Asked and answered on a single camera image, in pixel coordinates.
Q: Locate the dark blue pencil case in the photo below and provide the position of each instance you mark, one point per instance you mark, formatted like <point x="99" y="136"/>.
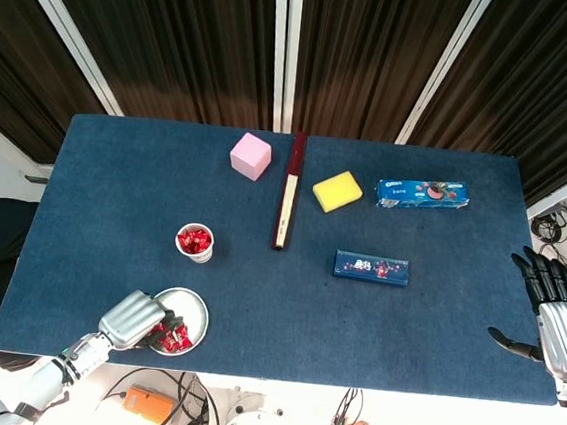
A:
<point x="371" y="268"/>

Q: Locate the pink foam cube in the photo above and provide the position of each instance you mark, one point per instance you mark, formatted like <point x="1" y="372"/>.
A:
<point x="249" y="156"/>

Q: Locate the red candy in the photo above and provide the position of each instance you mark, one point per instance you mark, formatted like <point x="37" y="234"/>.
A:
<point x="205" y="242"/>
<point x="187" y="248"/>
<point x="157" y="335"/>
<point x="170" y="344"/>
<point x="183" y="337"/>
<point x="191" y="237"/>

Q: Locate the silver metal plate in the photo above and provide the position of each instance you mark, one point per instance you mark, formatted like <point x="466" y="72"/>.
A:
<point x="189" y="306"/>

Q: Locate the white paper cup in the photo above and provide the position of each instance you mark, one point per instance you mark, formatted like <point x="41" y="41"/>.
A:
<point x="204" y="257"/>

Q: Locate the blue table cloth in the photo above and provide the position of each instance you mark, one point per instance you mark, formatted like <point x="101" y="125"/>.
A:
<point x="403" y="324"/>

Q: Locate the yellow sponge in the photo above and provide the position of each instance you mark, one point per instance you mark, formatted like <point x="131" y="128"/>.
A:
<point x="338" y="191"/>

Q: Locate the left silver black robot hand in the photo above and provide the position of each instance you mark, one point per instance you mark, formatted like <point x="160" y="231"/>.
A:
<point x="132" y="318"/>

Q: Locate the orange device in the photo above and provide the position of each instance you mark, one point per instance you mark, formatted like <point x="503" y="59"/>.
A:
<point x="144" y="402"/>

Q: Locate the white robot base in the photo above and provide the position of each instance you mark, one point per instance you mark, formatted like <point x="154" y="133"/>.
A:
<point x="251" y="420"/>

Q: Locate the dark brown curtain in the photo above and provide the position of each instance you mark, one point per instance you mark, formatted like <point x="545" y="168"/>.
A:
<point x="541" y="96"/>
<point x="369" y="55"/>
<point x="16" y="71"/>
<point x="180" y="37"/>

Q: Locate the grey metal bracket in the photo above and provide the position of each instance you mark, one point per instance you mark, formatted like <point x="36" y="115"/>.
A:
<point x="35" y="179"/>

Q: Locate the white bar with writing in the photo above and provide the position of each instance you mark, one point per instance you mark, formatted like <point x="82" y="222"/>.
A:
<point x="287" y="208"/>

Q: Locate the blue Oreo cookie box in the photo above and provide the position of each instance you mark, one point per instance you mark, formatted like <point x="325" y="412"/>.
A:
<point x="423" y="195"/>

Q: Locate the white frame post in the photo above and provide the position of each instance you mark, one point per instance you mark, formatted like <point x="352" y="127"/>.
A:
<point x="292" y="47"/>
<point x="64" y="25"/>
<point x="445" y="62"/>
<point x="279" y="46"/>
<point x="566" y="194"/>

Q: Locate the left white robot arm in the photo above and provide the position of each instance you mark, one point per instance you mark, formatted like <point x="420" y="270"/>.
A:
<point x="46" y="380"/>

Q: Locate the long dark red box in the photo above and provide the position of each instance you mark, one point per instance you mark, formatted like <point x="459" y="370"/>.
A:
<point x="296" y="153"/>

